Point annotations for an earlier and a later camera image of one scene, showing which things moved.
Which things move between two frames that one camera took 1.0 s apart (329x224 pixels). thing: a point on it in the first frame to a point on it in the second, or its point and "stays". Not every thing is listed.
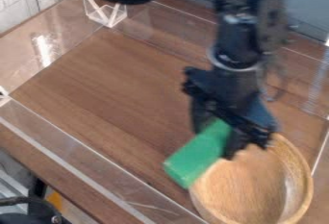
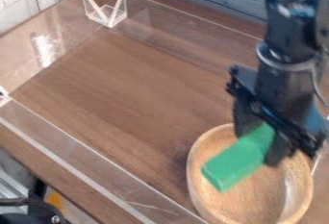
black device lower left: [38, 215] stays
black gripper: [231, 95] to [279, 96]
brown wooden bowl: [261, 187] stays
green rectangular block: [204, 149] to [241, 158]
